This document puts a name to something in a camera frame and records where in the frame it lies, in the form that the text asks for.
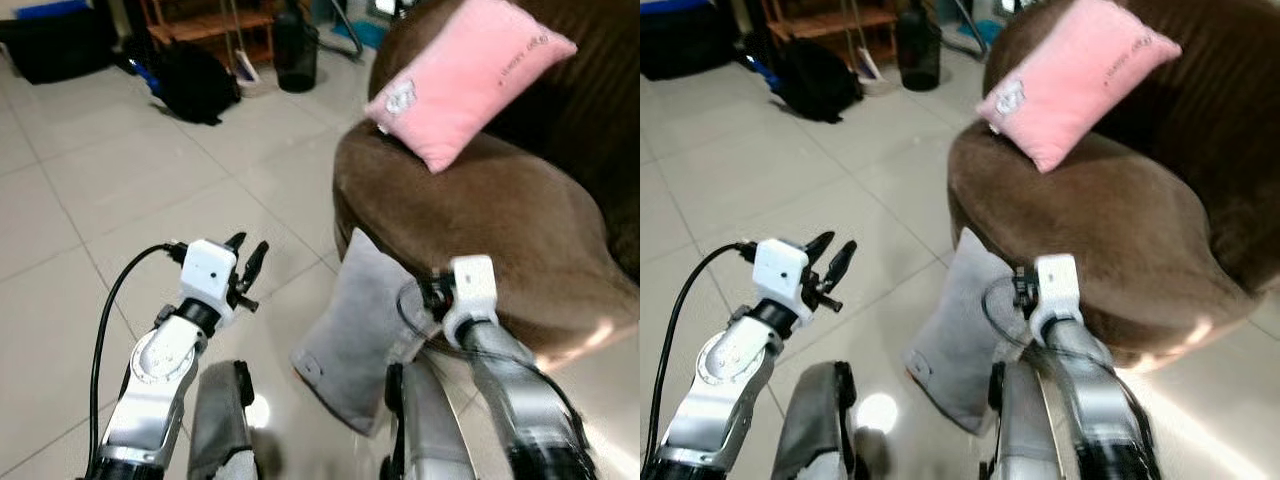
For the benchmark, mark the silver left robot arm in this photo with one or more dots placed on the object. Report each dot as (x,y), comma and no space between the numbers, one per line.
(160,365)
(722,372)

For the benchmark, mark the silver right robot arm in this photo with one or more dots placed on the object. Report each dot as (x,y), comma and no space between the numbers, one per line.
(1100,400)
(520,400)

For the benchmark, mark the grey pillow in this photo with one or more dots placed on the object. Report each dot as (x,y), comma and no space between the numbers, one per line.
(960,330)
(355,330)

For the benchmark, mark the brown sofa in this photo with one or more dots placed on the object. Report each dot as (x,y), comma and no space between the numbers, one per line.
(490,210)
(1120,220)

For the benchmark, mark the pink pillow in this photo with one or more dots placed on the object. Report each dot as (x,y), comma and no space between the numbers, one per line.
(1080,80)
(470,80)

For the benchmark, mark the grey robot left leg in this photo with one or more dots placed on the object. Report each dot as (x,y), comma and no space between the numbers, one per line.
(815,420)
(222,420)

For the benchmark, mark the grey robot leg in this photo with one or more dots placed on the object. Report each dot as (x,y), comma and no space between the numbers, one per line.
(430,430)
(222,420)
(1025,430)
(815,420)

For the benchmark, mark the grey robot right leg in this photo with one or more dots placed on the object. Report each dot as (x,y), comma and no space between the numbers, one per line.
(1025,430)
(430,430)

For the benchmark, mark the black backpack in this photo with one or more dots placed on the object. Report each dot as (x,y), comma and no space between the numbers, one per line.
(818,82)
(195,85)

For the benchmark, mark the white broom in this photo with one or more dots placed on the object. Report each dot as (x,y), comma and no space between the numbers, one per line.
(245,65)
(868,62)

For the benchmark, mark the dark bottle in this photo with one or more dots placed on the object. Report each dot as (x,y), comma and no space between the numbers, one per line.
(296,55)
(918,55)

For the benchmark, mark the wooden shelf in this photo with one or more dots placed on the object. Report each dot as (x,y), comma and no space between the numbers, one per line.
(825,22)
(205,25)

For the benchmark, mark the black bag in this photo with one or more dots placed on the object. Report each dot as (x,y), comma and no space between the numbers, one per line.
(55,45)
(685,42)

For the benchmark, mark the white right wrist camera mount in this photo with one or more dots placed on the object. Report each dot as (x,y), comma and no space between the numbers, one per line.
(1058,285)
(472,285)

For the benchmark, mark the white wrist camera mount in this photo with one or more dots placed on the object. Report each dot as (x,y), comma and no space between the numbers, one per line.
(205,270)
(472,285)
(1058,285)
(778,268)

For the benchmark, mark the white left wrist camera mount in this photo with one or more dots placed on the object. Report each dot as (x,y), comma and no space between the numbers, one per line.
(205,270)
(778,268)

